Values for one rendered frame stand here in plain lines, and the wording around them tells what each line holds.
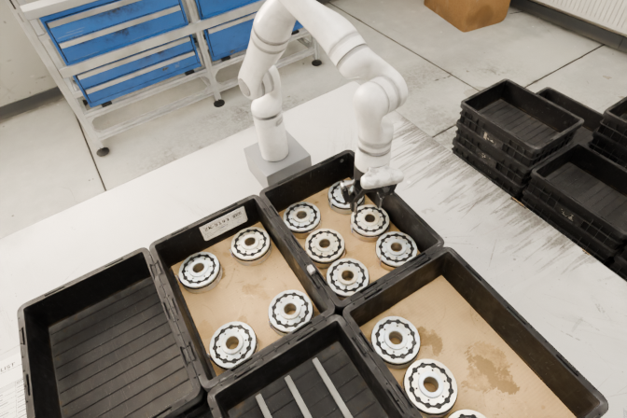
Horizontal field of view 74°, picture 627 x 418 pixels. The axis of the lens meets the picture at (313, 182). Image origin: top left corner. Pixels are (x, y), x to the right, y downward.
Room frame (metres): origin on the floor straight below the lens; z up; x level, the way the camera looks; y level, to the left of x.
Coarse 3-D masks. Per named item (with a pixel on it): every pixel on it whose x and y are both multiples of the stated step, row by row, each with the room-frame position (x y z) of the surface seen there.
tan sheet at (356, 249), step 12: (324, 192) 0.81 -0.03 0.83; (324, 204) 0.77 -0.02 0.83; (372, 204) 0.75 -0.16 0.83; (324, 216) 0.72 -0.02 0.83; (336, 216) 0.72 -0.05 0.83; (348, 216) 0.71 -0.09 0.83; (324, 228) 0.69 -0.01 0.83; (336, 228) 0.68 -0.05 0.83; (348, 228) 0.68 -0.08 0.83; (396, 228) 0.66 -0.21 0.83; (300, 240) 0.65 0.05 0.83; (348, 240) 0.64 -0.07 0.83; (360, 240) 0.63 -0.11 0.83; (348, 252) 0.60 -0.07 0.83; (360, 252) 0.60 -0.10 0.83; (372, 252) 0.59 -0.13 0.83; (372, 264) 0.56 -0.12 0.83; (324, 276) 0.54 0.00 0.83; (372, 276) 0.52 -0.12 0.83
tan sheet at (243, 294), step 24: (240, 264) 0.60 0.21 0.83; (264, 264) 0.59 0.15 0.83; (216, 288) 0.54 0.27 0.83; (240, 288) 0.53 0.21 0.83; (264, 288) 0.52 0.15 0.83; (288, 288) 0.52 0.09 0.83; (192, 312) 0.48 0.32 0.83; (216, 312) 0.48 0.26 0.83; (240, 312) 0.47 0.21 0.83; (264, 312) 0.46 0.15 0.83; (288, 312) 0.45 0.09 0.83; (264, 336) 0.40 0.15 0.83
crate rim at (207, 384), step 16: (224, 208) 0.71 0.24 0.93; (192, 224) 0.67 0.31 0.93; (272, 224) 0.64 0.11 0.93; (160, 240) 0.63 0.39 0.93; (288, 240) 0.59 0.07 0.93; (160, 272) 0.54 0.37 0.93; (304, 272) 0.49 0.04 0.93; (320, 288) 0.45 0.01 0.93; (176, 304) 0.45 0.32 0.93; (176, 320) 0.42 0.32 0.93; (320, 320) 0.38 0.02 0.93; (288, 336) 0.35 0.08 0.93; (192, 352) 0.35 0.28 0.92; (240, 368) 0.30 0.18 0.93; (208, 384) 0.28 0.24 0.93
